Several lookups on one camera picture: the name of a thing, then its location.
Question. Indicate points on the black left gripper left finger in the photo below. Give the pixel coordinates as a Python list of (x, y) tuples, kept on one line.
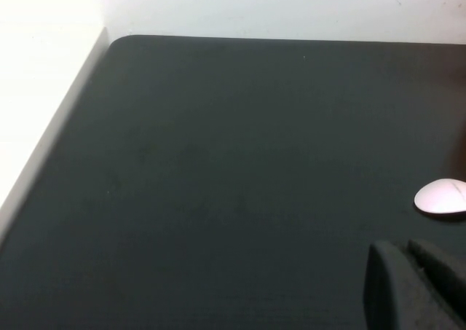
[(393, 293)]

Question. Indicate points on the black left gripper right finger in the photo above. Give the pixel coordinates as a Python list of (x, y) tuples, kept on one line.
[(449, 282)]

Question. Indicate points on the pink plastic spoon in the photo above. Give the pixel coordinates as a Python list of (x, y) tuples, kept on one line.
[(442, 197)]

